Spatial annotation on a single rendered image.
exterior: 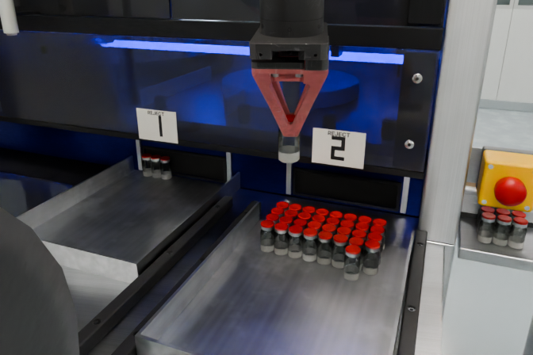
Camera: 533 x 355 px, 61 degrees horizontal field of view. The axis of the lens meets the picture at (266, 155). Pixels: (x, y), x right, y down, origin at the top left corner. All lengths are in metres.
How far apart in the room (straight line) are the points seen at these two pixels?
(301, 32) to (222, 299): 0.37
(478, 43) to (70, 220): 0.70
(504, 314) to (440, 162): 1.52
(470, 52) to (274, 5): 0.36
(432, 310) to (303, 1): 0.42
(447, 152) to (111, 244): 0.53
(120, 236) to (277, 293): 0.29
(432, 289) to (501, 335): 1.41
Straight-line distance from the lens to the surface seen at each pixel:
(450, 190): 0.74
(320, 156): 0.75
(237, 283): 0.65
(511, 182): 0.71
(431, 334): 0.61
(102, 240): 0.79
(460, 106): 0.70
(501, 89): 5.42
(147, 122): 0.88
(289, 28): 0.40
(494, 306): 2.22
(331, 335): 0.58
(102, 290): 0.68
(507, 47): 5.35
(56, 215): 0.90
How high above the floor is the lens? 1.27
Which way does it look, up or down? 21 degrees down
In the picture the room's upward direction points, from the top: straight up
